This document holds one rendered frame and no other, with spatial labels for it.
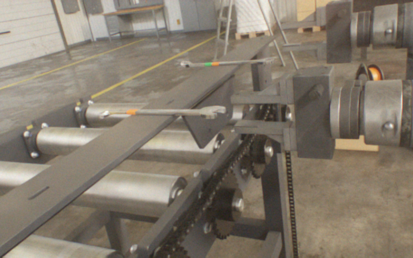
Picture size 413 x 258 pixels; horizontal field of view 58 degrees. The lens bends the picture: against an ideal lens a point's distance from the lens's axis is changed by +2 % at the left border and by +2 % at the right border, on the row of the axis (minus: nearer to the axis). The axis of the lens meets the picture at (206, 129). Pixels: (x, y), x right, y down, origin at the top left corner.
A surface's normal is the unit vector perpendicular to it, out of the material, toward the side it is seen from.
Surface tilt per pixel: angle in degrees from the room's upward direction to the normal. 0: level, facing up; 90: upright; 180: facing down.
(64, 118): 90
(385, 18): 55
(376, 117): 71
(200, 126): 90
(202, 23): 90
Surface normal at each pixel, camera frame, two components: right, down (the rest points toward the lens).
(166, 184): -0.30, -0.66
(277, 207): -0.40, 0.40
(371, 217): -0.14, -0.92
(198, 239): 0.91, 0.03
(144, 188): -0.37, -0.42
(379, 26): -0.42, 0.07
